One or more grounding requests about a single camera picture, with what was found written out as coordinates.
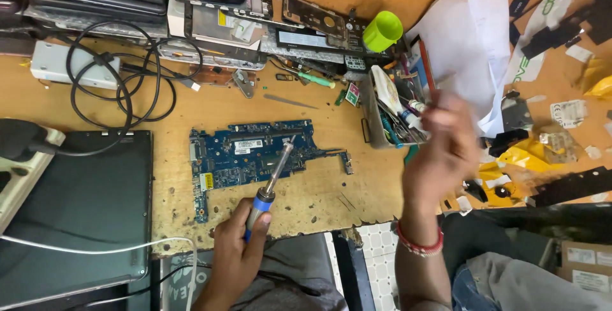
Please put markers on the person's right fingers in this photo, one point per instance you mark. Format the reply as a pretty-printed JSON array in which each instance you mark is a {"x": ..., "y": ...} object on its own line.
[{"x": 447, "y": 107}]

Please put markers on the person's left hand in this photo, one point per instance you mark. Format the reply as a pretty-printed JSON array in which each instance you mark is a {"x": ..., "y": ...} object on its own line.
[{"x": 232, "y": 253}]

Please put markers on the green and pink card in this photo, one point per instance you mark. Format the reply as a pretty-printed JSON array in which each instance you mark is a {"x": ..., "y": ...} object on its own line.
[{"x": 352, "y": 94}]

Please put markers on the black laptop battery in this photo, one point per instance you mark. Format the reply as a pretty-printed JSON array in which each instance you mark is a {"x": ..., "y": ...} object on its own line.
[{"x": 306, "y": 39}]

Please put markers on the dark laptop frame part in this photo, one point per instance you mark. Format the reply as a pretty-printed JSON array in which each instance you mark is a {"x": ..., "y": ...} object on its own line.
[{"x": 313, "y": 17}]

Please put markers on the black table leg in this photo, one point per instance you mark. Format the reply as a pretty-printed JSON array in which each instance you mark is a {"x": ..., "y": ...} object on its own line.
[{"x": 354, "y": 272}]

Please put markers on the black laptop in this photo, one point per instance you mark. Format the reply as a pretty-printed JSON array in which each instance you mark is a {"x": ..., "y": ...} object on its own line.
[{"x": 76, "y": 205}]

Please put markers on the white paper sheets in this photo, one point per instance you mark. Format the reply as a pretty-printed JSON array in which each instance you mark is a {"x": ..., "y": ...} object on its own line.
[{"x": 468, "y": 38}]

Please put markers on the green plastic cup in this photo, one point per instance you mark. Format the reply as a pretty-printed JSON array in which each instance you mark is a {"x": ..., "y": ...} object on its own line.
[{"x": 382, "y": 31}]

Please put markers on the white power adapter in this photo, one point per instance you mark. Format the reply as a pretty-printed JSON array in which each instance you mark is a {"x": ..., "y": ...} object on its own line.
[{"x": 52, "y": 64}]

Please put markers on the gray metal bracket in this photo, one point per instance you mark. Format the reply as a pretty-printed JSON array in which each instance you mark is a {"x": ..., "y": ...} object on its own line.
[{"x": 245, "y": 83}]

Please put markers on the silver laptop case part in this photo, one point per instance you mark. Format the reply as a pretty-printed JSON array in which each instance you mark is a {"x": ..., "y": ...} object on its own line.
[{"x": 210, "y": 55}]

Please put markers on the copper heatsink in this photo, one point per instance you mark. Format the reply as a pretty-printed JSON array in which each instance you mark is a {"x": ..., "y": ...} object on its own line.
[{"x": 210, "y": 75}]

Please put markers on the person's right hand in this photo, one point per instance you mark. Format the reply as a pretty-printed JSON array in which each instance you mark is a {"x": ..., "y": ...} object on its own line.
[{"x": 442, "y": 162}]

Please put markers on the blue laptop motherboard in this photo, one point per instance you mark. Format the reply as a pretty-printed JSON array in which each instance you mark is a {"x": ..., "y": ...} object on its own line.
[{"x": 239, "y": 158}]

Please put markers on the person's gray shirt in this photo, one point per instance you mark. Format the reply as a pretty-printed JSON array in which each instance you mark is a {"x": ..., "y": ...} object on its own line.
[{"x": 296, "y": 272}]

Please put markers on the thin metal spudger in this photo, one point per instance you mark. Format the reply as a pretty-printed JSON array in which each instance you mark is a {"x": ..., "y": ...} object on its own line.
[{"x": 289, "y": 101}]

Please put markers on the heap of yellow bags and scraps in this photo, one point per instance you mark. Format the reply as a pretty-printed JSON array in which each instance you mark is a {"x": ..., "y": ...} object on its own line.
[{"x": 550, "y": 110}]

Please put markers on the cardboard box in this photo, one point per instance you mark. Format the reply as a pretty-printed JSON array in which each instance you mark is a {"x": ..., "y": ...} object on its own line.
[{"x": 585, "y": 265}]

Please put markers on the person's legs in jeans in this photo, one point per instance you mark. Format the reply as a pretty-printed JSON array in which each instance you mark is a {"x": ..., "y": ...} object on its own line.
[{"x": 516, "y": 282}]

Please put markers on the tool tray with tools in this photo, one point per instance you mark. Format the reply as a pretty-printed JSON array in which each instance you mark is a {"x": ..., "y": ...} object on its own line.
[{"x": 397, "y": 124}]

